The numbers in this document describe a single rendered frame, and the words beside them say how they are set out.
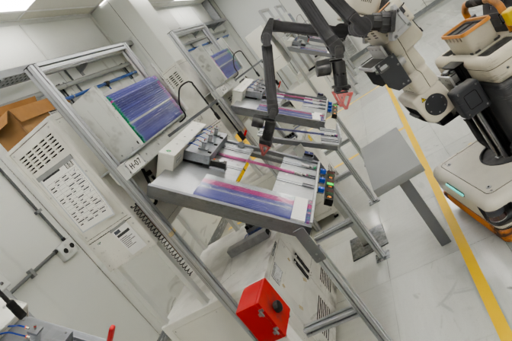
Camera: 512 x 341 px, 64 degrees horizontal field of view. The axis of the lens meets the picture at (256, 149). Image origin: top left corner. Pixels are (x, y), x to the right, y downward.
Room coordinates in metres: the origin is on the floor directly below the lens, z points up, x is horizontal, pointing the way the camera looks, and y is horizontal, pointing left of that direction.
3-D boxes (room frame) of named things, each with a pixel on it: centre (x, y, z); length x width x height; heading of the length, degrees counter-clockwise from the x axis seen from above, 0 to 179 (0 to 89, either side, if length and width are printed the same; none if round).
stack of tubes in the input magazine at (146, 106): (2.14, 0.34, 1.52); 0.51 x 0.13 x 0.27; 158
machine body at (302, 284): (2.13, 0.48, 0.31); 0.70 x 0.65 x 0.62; 158
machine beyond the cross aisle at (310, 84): (6.78, -1.35, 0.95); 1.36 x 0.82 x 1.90; 68
